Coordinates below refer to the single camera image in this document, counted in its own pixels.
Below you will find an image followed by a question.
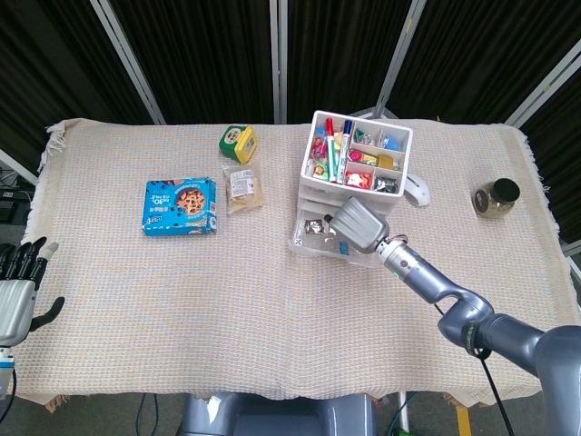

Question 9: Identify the green marker pen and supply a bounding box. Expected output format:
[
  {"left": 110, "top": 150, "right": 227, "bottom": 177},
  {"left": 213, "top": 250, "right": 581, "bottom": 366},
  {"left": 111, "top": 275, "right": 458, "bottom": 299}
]
[{"left": 327, "top": 134, "right": 342, "bottom": 183}]

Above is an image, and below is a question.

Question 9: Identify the grey metal screen post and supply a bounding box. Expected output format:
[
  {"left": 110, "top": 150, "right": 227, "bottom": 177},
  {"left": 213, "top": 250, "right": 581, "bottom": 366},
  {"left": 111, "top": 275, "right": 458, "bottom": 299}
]
[
  {"left": 89, "top": 0, "right": 166, "bottom": 124},
  {"left": 506, "top": 38, "right": 581, "bottom": 128},
  {"left": 376, "top": 0, "right": 428, "bottom": 117},
  {"left": 269, "top": 0, "right": 289, "bottom": 124}
]

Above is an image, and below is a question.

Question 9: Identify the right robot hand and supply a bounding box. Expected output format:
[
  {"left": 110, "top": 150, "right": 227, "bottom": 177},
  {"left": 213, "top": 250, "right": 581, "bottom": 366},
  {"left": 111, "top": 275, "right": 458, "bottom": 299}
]
[{"left": 324, "top": 195, "right": 392, "bottom": 255}]

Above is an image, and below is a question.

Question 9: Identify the blue cookie box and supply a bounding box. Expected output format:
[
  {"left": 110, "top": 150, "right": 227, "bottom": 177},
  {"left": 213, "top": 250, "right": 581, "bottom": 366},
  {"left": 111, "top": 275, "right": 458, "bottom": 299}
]
[{"left": 143, "top": 177, "right": 218, "bottom": 237}]

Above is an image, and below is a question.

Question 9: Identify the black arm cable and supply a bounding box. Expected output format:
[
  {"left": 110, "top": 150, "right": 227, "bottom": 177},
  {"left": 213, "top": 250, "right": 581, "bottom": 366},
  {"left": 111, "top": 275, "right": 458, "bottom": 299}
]
[{"left": 433, "top": 302, "right": 506, "bottom": 436}]

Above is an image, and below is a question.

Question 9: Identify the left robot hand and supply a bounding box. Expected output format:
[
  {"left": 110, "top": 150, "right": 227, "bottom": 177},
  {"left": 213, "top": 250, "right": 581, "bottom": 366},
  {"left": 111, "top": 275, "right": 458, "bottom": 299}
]
[{"left": 0, "top": 236, "right": 65, "bottom": 347}]

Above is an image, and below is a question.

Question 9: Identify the blue marker pen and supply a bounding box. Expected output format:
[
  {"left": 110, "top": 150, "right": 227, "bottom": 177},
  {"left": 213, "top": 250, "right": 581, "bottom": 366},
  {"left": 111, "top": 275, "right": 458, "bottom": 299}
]
[{"left": 338, "top": 119, "right": 354, "bottom": 184}]

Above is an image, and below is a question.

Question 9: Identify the red marker pen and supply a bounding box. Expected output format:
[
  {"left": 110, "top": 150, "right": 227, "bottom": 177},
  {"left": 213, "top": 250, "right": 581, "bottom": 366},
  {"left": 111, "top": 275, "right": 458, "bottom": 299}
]
[{"left": 317, "top": 116, "right": 336, "bottom": 158}]

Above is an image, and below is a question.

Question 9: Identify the green and yellow tin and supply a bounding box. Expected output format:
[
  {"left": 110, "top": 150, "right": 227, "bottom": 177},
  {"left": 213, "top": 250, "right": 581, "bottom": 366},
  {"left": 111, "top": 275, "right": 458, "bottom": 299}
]
[{"left": 218, "top": 124, "right": 259, "bottom": 165}]

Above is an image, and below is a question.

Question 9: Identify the grey robot torso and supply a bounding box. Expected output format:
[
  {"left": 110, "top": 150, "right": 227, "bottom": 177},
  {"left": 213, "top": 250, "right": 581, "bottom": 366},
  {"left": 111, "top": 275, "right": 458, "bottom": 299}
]
[{"left": 181, "top": 392, "right": 378, "bottom": 436}]

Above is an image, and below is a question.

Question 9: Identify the white computer mouse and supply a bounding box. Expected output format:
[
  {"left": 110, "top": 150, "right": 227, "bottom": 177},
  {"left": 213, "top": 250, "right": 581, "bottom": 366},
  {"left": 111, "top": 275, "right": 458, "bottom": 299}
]
[{"left": 403, "top": 173, "right": 431, "bottom": 208}]

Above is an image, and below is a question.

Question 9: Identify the white desktop drawer organizer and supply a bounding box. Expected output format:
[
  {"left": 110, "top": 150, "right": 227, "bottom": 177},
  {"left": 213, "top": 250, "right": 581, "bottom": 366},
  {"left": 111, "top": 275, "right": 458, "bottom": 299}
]
[{"left": 297, "top": 109, "right": 414, "bottom": 228}]

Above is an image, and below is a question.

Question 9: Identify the glass jar black lid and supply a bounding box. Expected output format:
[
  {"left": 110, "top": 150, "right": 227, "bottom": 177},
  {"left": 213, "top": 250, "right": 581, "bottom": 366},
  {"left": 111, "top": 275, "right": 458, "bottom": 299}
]
[{"left": 474, "top": 178, "right": 521, "bottom": 219}]

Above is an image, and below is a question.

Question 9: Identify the clear snack packet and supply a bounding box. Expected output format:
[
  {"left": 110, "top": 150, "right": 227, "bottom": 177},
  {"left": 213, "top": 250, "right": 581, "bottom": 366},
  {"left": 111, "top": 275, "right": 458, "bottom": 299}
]
[{"left": 222, "top": 164, "right": 264, "bottom": 214}]

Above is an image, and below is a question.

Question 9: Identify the beige woven tablecloth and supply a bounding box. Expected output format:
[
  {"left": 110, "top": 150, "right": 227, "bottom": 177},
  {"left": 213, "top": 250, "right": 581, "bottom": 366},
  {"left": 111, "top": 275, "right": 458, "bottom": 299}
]
[{"left": 22, "top": 117, "right": 581, "bottom": 408}]

